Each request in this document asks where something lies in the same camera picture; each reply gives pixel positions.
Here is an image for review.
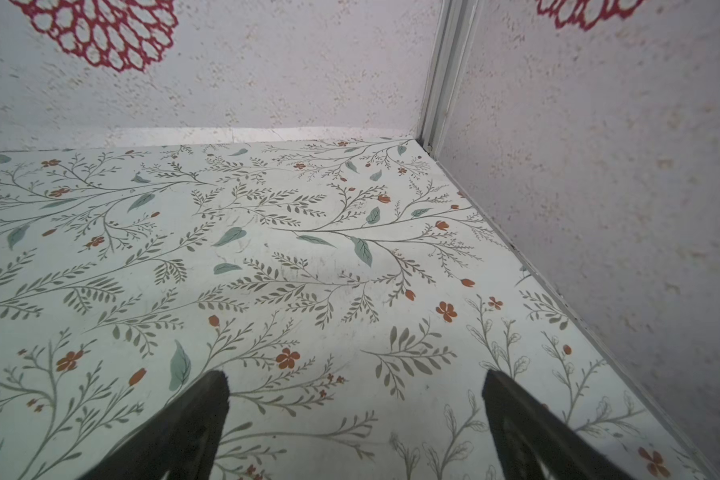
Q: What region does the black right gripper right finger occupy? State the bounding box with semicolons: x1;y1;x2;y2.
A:
482;370;631;480

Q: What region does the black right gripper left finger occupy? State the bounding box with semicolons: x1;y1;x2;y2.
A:
82;371;230;480

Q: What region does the aluminium corner frame post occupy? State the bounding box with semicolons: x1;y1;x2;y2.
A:
416;0;483;159

